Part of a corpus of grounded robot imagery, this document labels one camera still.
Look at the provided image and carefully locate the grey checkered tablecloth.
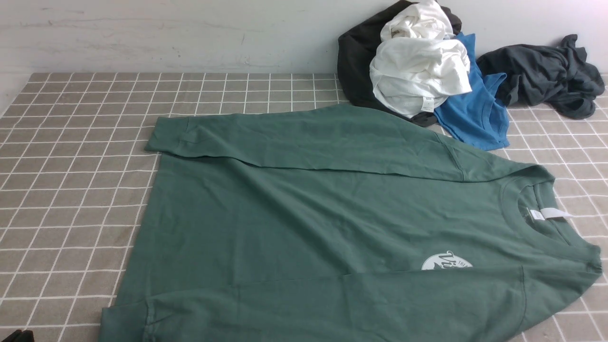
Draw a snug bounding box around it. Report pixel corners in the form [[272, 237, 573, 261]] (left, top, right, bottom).
[[0, 72, 608, 342]]

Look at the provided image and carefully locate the black garment under pile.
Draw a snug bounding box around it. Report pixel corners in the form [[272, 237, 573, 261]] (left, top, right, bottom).
[[337, 0, 462, 126]]

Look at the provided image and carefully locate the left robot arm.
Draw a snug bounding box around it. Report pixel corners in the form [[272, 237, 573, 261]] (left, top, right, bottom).
[[2, 330, 35, 342]]

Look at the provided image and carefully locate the green long-sleeve top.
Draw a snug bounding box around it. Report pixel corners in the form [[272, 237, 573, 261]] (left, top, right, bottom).
[[98, 104, 602, 342]]

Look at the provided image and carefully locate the blue t-shirt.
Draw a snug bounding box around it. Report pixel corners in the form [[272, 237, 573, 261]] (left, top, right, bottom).
[[434, 33, 510, 151]]

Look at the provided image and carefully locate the dark grey crumpled garment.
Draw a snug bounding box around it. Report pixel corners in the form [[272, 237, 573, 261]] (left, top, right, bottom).
[[477, 34, 605, 120]]

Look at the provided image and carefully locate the white crumpled garment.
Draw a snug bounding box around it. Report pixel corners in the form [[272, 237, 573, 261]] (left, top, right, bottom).
[[370, 0, 472, 118]]

